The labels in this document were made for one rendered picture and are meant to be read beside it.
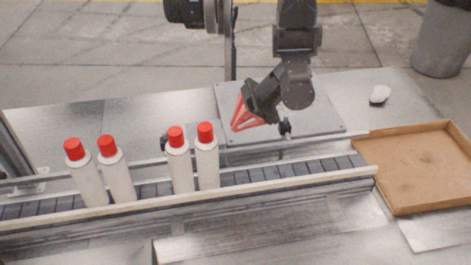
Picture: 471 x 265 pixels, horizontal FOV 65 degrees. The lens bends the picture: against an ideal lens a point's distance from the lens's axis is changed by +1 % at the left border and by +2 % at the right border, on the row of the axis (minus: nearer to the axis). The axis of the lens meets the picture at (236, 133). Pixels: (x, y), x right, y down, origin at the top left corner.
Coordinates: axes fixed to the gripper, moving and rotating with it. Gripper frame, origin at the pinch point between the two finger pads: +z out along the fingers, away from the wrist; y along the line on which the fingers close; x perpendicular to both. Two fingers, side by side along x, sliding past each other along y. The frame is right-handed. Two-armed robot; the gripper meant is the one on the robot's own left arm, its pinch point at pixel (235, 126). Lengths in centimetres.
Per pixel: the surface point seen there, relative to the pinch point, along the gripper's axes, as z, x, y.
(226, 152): 9.1, 5.4, -2.0
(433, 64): -32, 191, -136
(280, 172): 6.6, 20.8, -0.1
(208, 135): 3.3, -5.0, 2.5
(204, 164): 10.2, -1.1, 3.5
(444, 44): -46, 181, -135
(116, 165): 18.7, -17.0, 3.7
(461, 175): -21, 61, 6
